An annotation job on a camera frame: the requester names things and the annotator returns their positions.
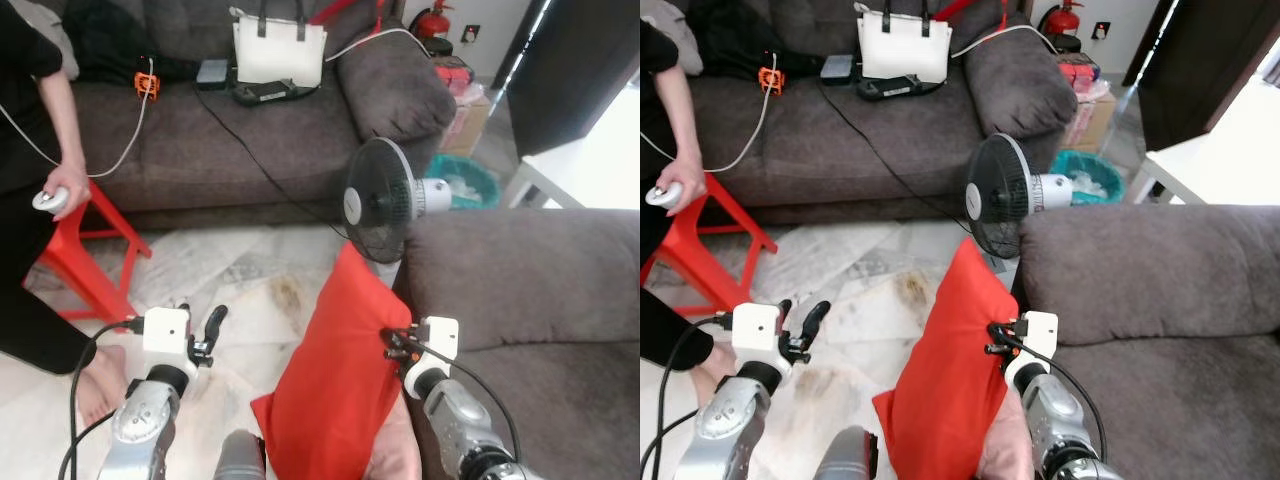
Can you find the small grey fabric sofa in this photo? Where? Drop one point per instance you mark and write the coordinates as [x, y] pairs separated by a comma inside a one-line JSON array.
[[530, 300], [1150, 300]]

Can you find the grey robot left leg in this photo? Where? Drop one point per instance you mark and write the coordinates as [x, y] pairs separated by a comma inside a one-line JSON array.
[[845, 460], [240, 460]]

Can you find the light grey cushion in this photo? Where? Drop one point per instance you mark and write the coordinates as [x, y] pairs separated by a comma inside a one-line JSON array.
[[690, 35], [55, 35]]

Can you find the black white standing fan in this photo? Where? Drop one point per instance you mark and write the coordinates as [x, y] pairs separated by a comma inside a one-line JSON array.
[[375, 200], [1000, 195]]

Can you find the black clothing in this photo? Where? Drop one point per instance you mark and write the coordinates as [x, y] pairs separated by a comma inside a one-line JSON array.
[[735, 35], [110, 40]]

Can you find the teal plastic bin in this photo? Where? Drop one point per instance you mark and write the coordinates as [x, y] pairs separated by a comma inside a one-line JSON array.
[[1105, 192], [480, 197]]

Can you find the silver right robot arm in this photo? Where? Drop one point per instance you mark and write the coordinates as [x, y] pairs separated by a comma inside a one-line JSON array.
[[460, 415], [1050, 415]]

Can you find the white handheld controller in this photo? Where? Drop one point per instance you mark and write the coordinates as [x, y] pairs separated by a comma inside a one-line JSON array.
[[47, 200], [660, 196]]

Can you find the brown cardboard box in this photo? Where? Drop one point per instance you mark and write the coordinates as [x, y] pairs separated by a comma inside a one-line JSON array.
[[465, 125], [1092, 120]]

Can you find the red packet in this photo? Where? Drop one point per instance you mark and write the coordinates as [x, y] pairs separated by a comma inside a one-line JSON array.
[[1080, 70], [455, 75]]

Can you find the small dark box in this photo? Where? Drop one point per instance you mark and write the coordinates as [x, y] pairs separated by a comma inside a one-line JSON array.
[[838, 68], [213, 72]]

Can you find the person in black clothes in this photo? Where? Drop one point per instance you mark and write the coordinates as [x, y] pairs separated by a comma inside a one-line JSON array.
[[15, 100], [648, 150]]

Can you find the dark wooden cabinet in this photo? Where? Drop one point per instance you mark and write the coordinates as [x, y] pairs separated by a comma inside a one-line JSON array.
[[570, 70], [1190, 70]]

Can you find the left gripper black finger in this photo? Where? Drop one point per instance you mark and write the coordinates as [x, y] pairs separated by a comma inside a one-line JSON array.
[[815, 320], [215, 322], [786, 312]]

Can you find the red pillow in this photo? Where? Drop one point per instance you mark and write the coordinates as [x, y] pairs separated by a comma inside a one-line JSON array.
[[945, 380], [330, 380]]

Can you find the red plastic stool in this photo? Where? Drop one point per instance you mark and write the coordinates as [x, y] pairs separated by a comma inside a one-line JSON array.
[[75, 235], [720, 215]]

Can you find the long grey fabric sofa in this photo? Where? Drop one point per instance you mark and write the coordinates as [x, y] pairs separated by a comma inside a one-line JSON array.
[[870, 150], [250, 150]]

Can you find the flat black device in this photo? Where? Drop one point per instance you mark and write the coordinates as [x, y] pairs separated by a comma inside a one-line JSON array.
[[895, 90], [270, 95]]

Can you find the person's left forearm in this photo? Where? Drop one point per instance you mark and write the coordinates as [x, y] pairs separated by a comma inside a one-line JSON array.
[[62, 120], [685, 115]]

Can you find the person's left hand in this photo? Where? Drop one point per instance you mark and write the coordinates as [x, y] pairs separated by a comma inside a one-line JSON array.
[[75, 185], [692, 182]]

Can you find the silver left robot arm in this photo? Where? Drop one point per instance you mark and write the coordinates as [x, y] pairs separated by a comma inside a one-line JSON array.
[[140, 420], [725, 425]]

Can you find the pink pillow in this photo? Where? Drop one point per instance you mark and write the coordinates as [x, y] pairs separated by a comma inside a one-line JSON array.
[[395, 450], [1005, 455]]

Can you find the red fire extinguisher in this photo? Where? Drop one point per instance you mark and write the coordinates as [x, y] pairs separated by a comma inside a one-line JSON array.
[[1062, 18], [432, 22]]

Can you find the white wall socket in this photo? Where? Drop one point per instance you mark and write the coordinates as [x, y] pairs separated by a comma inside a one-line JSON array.
[[1101, 30], [471, 33]]

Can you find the white table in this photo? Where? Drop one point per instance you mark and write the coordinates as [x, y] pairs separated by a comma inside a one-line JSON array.
[[590, 160], [1220, 160]]

